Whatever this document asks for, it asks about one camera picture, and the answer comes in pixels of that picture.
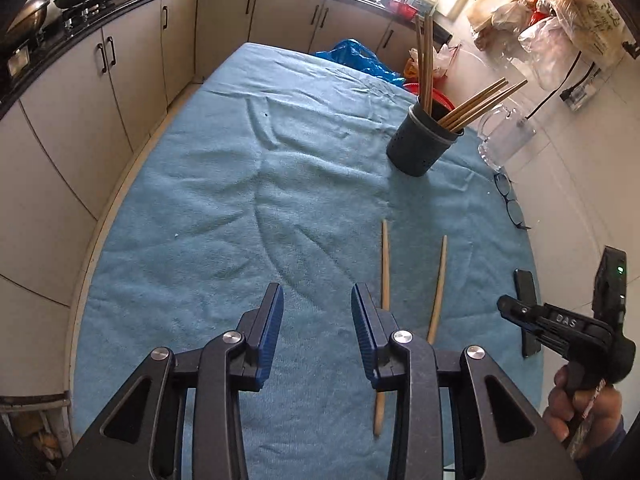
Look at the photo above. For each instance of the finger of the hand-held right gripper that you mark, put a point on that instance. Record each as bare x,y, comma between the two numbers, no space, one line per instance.
525,312
570,350

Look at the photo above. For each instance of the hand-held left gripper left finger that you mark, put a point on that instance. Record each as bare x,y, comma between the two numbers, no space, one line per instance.
270,345

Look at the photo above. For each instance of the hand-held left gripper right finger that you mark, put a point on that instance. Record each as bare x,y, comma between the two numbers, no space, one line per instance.
362,345

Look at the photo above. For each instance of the wooden chopstick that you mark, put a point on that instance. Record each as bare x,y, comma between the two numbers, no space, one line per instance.
429,60
385,270
439,290
421,60
475,97
490,105
477,105

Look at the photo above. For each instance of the dark perforated chopstick holder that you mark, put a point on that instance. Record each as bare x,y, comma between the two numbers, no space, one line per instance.
417,147

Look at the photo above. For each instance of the person's right hand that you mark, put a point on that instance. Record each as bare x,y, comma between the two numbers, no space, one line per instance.
565,410

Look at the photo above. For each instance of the black smartphone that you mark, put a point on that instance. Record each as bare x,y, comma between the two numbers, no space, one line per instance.
525,285

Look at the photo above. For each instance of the dark-framed eyeglasses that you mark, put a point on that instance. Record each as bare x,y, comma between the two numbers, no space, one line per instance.
502,185

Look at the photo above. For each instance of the blue towel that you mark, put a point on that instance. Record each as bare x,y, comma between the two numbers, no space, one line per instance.
225,210

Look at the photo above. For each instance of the clear glass mug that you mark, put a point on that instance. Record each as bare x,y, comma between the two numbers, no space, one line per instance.
505,135

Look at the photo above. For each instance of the red plastic bowl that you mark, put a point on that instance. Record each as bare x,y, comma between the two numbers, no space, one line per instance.
440,97

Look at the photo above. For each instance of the clear plastic bag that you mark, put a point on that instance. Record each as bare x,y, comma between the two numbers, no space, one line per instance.
550,47

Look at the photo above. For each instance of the orange white plastic bag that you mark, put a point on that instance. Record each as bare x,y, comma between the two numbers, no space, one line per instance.
417,65

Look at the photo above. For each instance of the blue plastic bag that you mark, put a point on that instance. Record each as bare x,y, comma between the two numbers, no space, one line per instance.
355,57

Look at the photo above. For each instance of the beige plastic bag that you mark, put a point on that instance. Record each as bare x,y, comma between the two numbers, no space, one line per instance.
500,2

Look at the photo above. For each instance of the beige kitchen cabinet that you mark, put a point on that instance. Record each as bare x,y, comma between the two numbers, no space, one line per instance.
75,95

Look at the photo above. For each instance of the gas stove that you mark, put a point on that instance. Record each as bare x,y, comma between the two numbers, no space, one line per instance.
80,16

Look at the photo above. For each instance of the steel wok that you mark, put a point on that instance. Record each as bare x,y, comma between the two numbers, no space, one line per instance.
27,12

